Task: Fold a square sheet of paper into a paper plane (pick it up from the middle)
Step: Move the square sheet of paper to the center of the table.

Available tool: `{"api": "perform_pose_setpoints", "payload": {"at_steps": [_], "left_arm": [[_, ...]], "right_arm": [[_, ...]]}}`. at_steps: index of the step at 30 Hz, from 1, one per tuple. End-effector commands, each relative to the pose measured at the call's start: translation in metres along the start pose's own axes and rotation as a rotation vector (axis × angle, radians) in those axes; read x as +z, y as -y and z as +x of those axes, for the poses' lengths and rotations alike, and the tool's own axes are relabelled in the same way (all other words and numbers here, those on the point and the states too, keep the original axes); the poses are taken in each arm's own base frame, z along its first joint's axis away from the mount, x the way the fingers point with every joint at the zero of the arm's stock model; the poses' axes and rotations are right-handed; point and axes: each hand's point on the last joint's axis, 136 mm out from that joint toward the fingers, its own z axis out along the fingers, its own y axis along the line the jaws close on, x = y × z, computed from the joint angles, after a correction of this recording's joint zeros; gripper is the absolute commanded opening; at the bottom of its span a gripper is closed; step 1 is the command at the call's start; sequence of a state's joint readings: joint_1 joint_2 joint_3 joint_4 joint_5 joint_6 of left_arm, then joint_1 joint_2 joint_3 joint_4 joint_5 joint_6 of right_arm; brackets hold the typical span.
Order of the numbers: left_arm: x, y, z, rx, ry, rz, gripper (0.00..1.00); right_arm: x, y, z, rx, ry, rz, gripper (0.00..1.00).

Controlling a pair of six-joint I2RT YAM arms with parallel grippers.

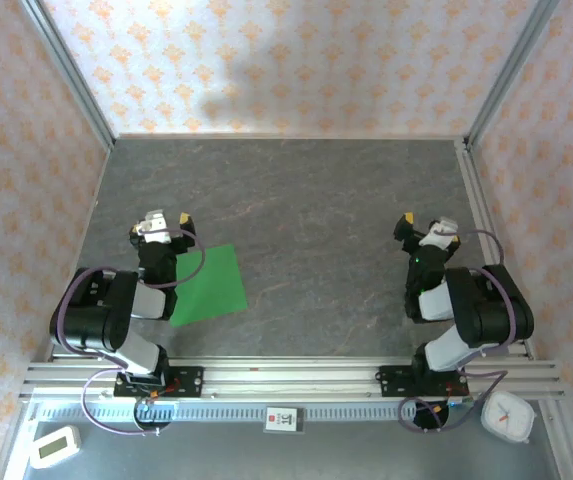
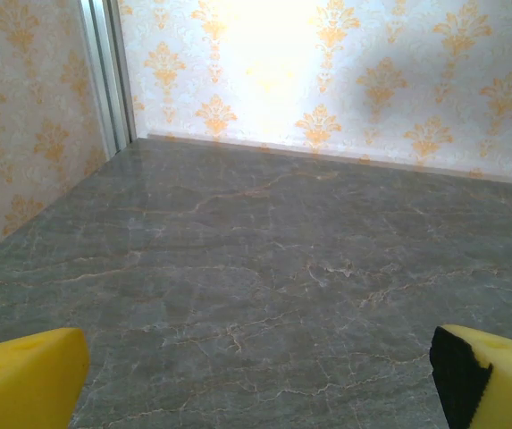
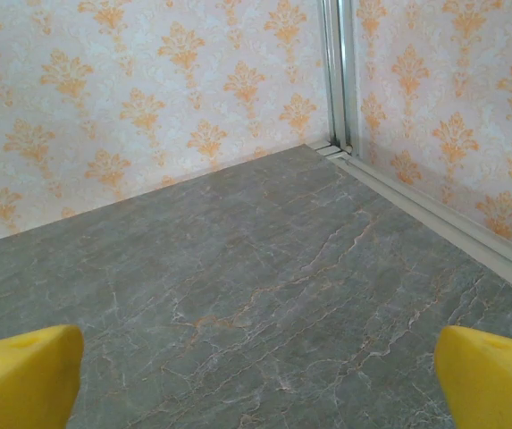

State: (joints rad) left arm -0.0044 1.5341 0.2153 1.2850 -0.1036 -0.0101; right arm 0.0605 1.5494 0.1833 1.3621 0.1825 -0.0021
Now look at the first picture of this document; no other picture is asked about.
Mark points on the left aluminium frame post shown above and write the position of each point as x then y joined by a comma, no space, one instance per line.
71,75

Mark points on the aluminium frame post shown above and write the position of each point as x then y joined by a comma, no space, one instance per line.
71,75
508,75

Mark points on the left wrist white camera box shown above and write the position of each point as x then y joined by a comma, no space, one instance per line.
155,225

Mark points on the green paper sheet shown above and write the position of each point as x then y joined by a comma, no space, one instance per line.
211,290

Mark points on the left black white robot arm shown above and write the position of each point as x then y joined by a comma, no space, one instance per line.
91,310

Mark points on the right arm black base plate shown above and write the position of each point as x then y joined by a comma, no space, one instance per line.
391,382

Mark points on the grey metal sheet panel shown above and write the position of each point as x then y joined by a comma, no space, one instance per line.
266,457

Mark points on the white analog clock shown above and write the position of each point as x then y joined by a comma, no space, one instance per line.
508,417

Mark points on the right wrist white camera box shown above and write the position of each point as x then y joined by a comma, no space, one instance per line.
438,232

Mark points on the right aluminium frame post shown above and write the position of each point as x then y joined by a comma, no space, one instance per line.
508,75

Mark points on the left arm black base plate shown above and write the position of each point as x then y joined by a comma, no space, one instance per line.
188,382

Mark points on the aluminium side rail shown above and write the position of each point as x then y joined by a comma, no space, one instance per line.
478,200

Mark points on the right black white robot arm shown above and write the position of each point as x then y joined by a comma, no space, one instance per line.
486,305

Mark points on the white digital timer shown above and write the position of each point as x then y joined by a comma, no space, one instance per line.
53,447

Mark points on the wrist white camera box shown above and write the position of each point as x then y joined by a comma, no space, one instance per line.
155,225
438,232

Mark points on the aluminium mounting rail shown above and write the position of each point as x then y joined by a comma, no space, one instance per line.
291,372

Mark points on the white label card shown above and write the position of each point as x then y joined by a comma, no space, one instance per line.
283,419

